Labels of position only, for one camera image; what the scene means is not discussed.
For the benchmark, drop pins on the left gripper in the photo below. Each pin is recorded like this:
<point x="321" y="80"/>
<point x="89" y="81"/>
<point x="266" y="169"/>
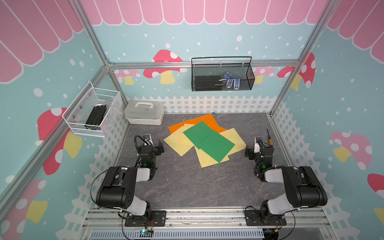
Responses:
<point x="157" y="148"/>

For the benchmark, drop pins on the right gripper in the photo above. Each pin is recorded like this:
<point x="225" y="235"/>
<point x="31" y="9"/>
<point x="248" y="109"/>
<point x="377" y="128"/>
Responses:
<point x="252" y="153"/>

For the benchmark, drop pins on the yellow paper sheet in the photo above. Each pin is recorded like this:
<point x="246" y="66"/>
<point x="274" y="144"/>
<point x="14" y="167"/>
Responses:
<point x="235" y="138"/>
<point x="204" y="159"/>
<point x="179" y="142"/>

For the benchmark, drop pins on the green paper sheet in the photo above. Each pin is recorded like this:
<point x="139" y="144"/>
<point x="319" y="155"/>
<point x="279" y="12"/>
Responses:
<point x="197" y="133"/>
<point x="216" y="146"/>

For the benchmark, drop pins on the yellow paper sheet bottom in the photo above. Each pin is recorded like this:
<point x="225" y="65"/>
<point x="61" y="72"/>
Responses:
<point x="204" y="159"/>

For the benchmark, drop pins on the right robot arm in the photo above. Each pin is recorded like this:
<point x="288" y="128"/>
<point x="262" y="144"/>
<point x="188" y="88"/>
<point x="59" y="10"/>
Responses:
<point x="302" y="187"/>

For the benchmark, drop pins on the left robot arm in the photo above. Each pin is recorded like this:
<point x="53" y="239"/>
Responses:
<point x="117" y="190"/>

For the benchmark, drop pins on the white plastic storage box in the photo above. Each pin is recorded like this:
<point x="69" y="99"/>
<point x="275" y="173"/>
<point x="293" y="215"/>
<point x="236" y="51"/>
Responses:
<point x="140" y="112"/>

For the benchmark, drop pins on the orange paper sheet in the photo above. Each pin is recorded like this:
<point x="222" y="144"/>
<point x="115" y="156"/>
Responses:
<point x="208" y="119"/>

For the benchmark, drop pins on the black item in white basket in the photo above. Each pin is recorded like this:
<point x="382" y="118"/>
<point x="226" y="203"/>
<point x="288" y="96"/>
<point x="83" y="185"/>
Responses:
<point x="96" y="117"/>

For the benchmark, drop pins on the blue white item in basket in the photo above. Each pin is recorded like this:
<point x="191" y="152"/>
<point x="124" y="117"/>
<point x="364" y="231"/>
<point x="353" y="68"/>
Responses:
<point x="230" y="81"/>

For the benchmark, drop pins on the black box in mesh basket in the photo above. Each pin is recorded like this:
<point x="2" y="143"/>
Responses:
<point x="208" y="83"/>

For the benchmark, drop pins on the small green circuit board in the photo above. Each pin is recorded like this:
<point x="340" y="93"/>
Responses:
<point x="146" y="233"/>

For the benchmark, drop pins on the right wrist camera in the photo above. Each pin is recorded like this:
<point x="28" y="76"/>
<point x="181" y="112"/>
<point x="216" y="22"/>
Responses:
<point x="259" y="145"/>

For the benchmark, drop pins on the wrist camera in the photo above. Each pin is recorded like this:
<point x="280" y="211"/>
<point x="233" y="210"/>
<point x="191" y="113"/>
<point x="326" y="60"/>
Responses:
<point x="148" y="138"/>
<point x="259" y="145"/>

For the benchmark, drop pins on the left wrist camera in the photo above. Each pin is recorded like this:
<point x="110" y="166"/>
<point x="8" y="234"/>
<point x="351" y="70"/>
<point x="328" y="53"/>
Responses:
<point x="148" y="138"/>

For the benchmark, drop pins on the screwdriver with wooden handle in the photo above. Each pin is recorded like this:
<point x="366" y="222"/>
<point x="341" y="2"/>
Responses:
<point x="269" y="138"/>

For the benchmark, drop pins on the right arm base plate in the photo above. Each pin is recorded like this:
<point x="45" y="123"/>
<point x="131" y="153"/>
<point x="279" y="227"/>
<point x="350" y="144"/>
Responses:
<point x="255" y="218"/>

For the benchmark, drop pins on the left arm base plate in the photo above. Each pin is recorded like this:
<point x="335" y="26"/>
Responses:
<point x="152" y="219"/>

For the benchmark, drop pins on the white wire basket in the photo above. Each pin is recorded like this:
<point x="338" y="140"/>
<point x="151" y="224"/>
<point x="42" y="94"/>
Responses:
<point x="78" y="112"/>

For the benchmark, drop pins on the aluminium front rail frame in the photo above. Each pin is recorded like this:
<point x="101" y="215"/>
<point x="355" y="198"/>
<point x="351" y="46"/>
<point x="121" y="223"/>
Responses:
<point x="227" y="223"/>

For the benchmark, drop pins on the black wire mesh basket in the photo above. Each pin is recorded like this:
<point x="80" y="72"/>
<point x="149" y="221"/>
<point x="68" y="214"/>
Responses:
<point x="239" y="66"/>

